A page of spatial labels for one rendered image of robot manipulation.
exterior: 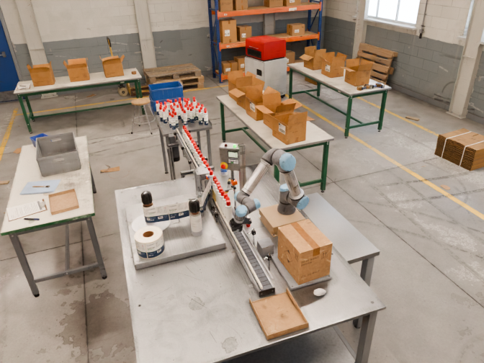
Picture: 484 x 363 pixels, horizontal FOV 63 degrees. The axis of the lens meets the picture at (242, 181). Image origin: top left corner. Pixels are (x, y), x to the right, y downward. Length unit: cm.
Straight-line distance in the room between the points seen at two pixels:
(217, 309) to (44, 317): 196
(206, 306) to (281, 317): 47
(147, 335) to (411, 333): 219
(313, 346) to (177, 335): 114
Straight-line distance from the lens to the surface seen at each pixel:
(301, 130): 477
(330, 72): 744
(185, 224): 324
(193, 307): 264
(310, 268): 267
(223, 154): 305
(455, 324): 396
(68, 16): 1017
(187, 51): 1058
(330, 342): 325
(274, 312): 257
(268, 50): 835
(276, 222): 313
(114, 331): 377
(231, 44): 998
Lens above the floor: 275
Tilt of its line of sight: 30 degrees down
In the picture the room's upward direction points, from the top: 2 degrees counter-clockwise
